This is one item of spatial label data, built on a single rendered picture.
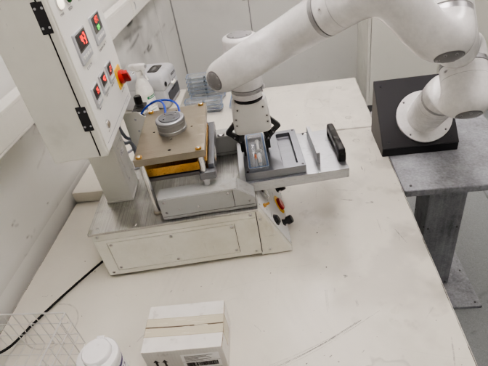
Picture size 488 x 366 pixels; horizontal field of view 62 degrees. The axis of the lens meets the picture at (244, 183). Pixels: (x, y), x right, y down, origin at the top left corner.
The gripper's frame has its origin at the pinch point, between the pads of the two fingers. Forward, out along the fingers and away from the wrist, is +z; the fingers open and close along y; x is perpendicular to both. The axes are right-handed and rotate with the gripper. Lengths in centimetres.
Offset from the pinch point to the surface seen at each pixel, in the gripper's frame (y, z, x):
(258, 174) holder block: 0.5, 2.7, 10.0
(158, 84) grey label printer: 40, 9, -83
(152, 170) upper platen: 27.6, -4.0, 10.2
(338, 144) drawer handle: -22.4, 0.4, 5.2
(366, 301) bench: -21, 26, 37
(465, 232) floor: -101, 101, -50
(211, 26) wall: 19, 28, -238
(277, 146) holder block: -6.1, 1.9, -1.5
